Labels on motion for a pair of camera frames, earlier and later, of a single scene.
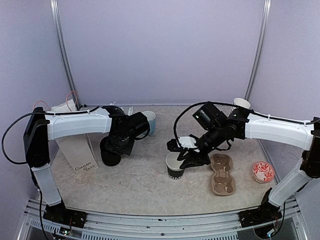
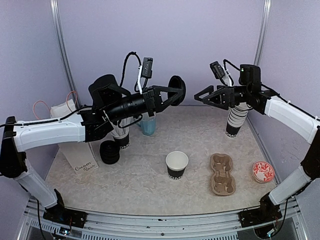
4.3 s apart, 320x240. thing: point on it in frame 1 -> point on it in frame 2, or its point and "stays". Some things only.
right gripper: x=198 y=159 -> x=227 y=93
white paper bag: x=77 y=148 stays
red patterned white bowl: x=263 y=172 stays
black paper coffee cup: x=173 y=165 stays
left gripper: x=109 y=146 -> x=152 y=106
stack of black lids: x=111 y=154 stays
